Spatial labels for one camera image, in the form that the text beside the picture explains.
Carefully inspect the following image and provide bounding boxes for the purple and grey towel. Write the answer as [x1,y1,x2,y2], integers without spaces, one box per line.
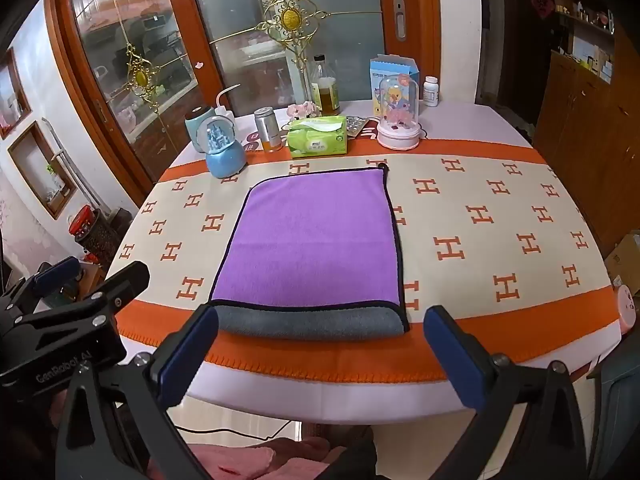
[209,164,411,342]

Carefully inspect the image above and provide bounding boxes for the white cable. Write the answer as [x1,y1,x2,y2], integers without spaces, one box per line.
[216,85,239,122]

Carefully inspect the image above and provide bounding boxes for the green tissue pack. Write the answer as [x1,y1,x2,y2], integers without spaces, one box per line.
[286,116,349,159]

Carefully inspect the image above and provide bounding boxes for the black floor cable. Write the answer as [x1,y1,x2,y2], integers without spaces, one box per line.
[172,419,296,442]

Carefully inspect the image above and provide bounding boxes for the pink piggy ornament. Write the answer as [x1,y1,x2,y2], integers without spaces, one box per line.
[612,284,639,331]

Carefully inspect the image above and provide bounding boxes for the orange and cream printed blanket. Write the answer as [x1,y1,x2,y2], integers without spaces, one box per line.
[102,147,626,383]

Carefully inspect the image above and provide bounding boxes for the pink glass dome ornament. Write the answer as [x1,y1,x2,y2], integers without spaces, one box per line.
[376,74,422,150]

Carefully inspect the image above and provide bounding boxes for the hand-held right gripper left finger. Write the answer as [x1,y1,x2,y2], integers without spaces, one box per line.
[55,304,221,480]

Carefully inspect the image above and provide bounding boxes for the brown cardboard box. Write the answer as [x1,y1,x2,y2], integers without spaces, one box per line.
[604,230,640,296]

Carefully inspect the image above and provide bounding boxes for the wooden wall frame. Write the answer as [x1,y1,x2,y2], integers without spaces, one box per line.
[0,47,32,141]
[7,121,78,220]

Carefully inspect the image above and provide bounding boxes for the pink clothing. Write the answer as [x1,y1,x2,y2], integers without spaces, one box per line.
[185,435,331,480]

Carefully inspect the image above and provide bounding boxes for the silver metal can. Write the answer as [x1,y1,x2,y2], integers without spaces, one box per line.
[254,107,282,154]

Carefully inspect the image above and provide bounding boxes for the blue snow globe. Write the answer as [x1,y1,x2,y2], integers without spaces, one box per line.
[196,115,247,179]

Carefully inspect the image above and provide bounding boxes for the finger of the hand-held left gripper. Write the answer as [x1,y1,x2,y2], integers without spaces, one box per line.
[0,256,83,322]
[12,260,151,332]

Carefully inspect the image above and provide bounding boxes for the pink flower ornament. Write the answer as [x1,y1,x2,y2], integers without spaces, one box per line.
[286,101,321,122]

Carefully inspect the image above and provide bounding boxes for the wooden framed glass door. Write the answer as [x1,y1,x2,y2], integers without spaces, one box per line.
[185,0,442,118]
[45,0,226,206]

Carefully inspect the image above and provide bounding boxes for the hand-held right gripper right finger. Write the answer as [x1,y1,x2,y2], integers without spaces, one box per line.
[424,304,587,480]

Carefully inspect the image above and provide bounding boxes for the brown wooden cabinet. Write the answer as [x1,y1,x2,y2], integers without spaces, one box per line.
[532,0,640,261]

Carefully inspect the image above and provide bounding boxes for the teal cup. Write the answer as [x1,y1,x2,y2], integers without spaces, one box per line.
[184,105,222,153]

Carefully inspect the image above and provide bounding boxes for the blue cardboard box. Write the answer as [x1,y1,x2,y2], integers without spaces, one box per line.
[370,54,420,116]

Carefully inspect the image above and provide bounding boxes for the glass oil bottle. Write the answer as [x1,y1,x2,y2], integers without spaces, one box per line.
[310,54,341,117]

